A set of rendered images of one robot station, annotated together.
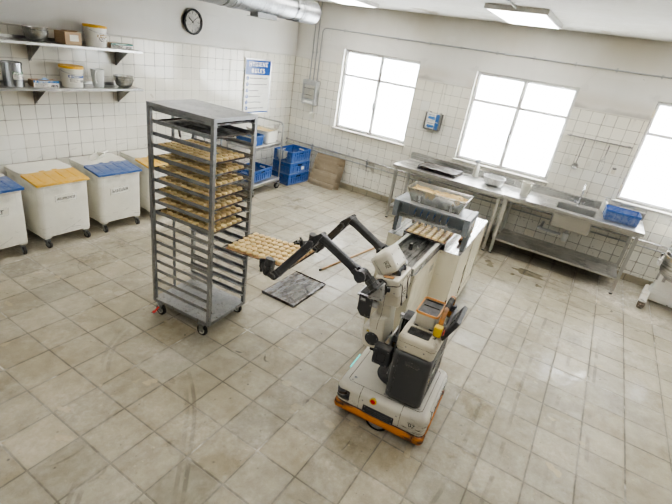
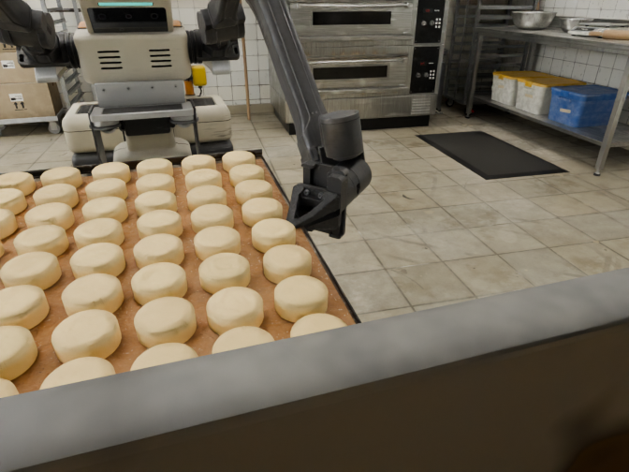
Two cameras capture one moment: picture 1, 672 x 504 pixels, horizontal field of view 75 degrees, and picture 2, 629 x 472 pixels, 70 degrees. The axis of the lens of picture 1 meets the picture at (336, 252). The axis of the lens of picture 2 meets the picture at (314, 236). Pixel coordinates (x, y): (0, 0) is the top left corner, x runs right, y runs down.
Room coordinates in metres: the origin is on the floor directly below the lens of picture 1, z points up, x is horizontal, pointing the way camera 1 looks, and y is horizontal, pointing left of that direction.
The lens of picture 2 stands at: (3.13, 0.91, 1.15)
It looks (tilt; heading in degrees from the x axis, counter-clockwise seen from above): 28 degrees down; 229
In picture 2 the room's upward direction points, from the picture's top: straight up
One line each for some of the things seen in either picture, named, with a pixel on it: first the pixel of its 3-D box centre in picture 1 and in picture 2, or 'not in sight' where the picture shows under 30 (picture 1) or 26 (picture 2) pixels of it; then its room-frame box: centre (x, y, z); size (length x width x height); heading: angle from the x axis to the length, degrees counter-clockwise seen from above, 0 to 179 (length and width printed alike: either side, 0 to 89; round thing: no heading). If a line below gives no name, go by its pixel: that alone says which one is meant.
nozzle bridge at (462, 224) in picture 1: (432, 222); not in sight; (3.93, -0.86, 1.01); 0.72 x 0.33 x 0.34; 65
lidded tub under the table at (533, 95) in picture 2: not in sight; (548, 95); (-1.24, -0.85, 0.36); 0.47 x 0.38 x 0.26; 152
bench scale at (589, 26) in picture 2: not in sight; (600, 30); (-1.01, -0.48, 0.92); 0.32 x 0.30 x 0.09; 159
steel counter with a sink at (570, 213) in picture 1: (503, 207); not in sight; (6.23, -2.32, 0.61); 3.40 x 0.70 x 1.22; 62
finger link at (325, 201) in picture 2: not in sight; (307, 220); (2.79, 0.51, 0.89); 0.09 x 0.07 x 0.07; 21
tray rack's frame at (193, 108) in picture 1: (201, 219); not in sight; (3.31, 1.14, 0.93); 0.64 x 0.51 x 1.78; 66
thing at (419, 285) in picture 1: (400, 293); not in sight; (3.47, -0.64, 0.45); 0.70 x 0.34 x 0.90; 155
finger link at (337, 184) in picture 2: not in sight; (307, 206); (2.79, 0.51, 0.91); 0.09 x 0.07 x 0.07; 21
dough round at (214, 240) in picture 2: not in sight; (217, 243); (2.92, 0.51, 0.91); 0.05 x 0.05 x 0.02
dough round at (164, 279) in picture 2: not in sight; (159, 284); (3.00, 0.54, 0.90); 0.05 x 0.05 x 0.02
